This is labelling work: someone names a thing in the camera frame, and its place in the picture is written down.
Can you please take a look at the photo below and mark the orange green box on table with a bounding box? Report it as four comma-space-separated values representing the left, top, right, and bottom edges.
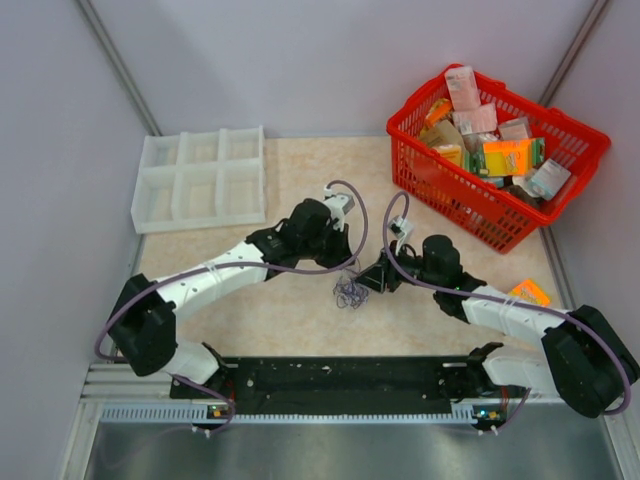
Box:
508, 279, 551, 307

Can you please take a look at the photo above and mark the pink box upright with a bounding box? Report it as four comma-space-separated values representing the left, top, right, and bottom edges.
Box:
444, 66, 481, 111

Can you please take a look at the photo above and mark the wire bundle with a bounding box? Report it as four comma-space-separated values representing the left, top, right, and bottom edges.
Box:
332, 267, 374, 311

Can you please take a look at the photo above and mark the pale blue box in basket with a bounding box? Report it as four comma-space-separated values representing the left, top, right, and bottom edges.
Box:
527, 159, 571, 201

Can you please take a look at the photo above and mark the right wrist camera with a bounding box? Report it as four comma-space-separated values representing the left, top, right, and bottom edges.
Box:
388, 215, 414, 255

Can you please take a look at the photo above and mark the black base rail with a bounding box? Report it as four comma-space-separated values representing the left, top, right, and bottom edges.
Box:
169, 354, 516, 416

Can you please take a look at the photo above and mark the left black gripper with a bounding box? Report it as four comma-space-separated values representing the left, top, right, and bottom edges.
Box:
299, 219, 355, 271

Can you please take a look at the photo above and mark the orange yellow box in basket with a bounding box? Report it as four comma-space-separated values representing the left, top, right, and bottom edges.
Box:
472, 137, 546, 177

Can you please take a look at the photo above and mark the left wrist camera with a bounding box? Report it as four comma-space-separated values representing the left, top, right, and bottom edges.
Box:
322, 186, 355, 232

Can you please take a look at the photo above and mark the pink box flat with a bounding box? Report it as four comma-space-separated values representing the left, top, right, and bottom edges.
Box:
451, 103, 498, 136

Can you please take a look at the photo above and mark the red plastic basket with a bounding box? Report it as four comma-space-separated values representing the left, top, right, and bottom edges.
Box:
386, 73, 611, 254

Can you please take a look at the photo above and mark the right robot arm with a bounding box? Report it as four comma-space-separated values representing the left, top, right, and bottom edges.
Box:
356, 235, 639, 418

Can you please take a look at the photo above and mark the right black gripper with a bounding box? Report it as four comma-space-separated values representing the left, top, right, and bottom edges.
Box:
355, 240, 442, 293

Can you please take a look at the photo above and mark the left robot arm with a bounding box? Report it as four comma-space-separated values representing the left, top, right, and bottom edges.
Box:
107, 194, 355, 397

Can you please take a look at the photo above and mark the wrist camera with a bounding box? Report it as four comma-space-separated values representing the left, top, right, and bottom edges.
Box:
388, 215, 414, 255
322, 186, 355, 232

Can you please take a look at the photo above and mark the white compartment tray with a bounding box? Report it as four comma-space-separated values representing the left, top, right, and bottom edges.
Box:
130, 126, 267, 235

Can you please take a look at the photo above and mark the tan cardboard box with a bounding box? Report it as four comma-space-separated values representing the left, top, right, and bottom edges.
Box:
419, 120, 466, 166

